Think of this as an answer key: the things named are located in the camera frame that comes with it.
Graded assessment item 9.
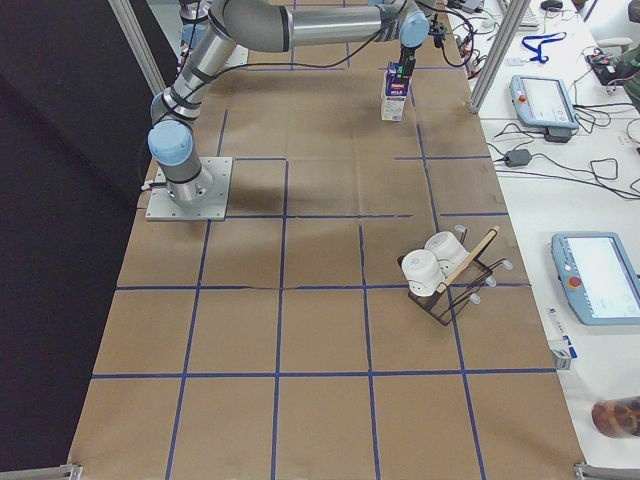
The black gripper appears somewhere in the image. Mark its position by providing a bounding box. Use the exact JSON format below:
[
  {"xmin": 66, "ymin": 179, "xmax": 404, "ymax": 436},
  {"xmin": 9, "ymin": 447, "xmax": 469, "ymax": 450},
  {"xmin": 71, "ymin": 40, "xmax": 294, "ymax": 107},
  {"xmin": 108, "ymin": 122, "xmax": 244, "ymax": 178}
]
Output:
[{"xmin": 398, "ymin": 45, "xmax": 417, "ymax": 78}]

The blue white milk carton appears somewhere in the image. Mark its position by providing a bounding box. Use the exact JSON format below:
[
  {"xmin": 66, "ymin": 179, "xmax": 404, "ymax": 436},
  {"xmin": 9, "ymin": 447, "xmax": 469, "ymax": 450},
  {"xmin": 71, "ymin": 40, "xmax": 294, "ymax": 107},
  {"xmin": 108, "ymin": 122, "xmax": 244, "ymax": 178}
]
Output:
[{"xmin": 380, "ymin": 62, "xmax": 411, "ymax": 122}]

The white cup on rack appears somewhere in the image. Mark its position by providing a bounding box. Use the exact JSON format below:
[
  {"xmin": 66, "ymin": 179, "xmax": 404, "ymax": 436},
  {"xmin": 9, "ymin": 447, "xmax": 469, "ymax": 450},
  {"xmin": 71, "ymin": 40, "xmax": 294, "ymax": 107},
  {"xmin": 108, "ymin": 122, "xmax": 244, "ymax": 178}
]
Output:
[
  {"xmin": 424, "ymin": 231, "xmax": 469, "ymax": 277},
  {"xmin": 401, "ymin": 249, "xmax": 445, "ymax": 297}
]

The far teach pendant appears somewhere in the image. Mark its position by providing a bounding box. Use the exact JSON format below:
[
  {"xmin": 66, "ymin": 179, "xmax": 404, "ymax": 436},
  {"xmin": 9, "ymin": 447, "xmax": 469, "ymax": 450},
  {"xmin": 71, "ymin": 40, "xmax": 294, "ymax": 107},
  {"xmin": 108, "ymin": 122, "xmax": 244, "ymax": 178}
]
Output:
[{"xmin": 509, "ymin": 75, "xmax": 579, "ymax": 130}]

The teach pendant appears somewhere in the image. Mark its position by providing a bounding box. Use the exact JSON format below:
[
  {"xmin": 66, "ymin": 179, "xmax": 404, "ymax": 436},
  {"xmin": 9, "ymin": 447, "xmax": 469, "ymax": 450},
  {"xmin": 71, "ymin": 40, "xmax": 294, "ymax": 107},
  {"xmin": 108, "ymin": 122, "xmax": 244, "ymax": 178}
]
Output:
[
  {"xmin": 551, "ymin": 231, "xmax": 639, "ymax": 326},
  {"xmin": 509, "ymin": 75, "xmax": 579, "ymax": 130}
]

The black power adapter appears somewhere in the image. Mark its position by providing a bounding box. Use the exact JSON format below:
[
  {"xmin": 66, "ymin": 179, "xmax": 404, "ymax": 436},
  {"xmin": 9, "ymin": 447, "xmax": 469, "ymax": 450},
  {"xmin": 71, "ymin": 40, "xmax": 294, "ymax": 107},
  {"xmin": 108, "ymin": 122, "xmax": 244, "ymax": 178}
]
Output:
[{"xmin": 503, "ymin": 148, "xmax": 532, "ymax": 168}]

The near teach pendant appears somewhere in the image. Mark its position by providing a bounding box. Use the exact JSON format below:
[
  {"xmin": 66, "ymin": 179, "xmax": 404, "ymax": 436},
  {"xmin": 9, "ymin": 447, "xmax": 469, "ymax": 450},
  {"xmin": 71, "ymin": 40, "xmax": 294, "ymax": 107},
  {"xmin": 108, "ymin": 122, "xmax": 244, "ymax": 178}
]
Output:
[{"xmin": 551, "ymin": 231, "xmax": 639, "ymax": 326}]

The small white box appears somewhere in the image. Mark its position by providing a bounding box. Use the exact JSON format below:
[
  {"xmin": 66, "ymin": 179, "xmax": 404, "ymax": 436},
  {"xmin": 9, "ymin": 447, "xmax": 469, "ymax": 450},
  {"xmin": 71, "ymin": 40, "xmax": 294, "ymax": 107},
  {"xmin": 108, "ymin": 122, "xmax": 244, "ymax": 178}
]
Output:
[{"xmin": 547, "ymin": 307, "xmax": 578, "ymax": 370}]

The brown glass jar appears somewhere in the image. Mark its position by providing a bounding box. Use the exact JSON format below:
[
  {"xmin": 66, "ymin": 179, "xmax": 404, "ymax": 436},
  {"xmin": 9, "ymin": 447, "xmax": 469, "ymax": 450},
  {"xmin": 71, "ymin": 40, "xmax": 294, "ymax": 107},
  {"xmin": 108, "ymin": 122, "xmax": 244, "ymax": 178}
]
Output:
[{"xmin": 591, "ymin": 396, "xmax": 639, "ymax": 438}]

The aluminium frame post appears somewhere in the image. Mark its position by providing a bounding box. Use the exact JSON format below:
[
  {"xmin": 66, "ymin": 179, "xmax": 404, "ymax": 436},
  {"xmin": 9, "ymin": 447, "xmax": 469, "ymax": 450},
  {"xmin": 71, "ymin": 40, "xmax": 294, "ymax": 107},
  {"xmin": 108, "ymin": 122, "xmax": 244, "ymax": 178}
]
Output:
[{"xmin": 468, "ymin": 0, "xmax": 529, "ymax": 114}]

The blue lanyard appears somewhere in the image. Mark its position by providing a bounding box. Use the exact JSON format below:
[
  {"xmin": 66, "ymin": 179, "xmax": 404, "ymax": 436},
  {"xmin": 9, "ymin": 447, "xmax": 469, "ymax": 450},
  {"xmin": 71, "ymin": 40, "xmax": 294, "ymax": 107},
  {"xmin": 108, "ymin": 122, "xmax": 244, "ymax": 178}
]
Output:
[{"xmin": 521, "ymin": 31, "xmax": 568, "ymax": 65}]

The black wire cup rack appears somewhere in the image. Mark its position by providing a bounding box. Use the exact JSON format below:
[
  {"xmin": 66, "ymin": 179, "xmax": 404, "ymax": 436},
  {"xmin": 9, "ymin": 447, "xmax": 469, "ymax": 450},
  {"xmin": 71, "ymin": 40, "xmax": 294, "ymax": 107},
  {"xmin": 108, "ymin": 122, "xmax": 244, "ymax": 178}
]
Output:
[{"xmin": 397, "ymin": 225, "xmax": 513, "ymax": 326}]

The wooden rack handle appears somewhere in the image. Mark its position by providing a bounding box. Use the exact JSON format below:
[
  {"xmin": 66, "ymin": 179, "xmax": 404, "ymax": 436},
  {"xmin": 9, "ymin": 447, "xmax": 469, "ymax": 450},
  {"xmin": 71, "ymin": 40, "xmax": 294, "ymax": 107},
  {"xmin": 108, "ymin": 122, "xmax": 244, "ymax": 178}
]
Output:
[{"xmin": 435, "ymin": 225, "xmax": 500, "ymax": 294}]

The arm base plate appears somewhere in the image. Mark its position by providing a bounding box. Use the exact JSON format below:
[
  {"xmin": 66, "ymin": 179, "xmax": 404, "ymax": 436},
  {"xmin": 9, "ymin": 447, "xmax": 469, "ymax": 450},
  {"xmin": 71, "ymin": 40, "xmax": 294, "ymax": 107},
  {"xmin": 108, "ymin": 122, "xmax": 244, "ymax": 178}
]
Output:
[{"xmin": 145, "ymin": 157, "xmax": 233, "ymax": 221}]

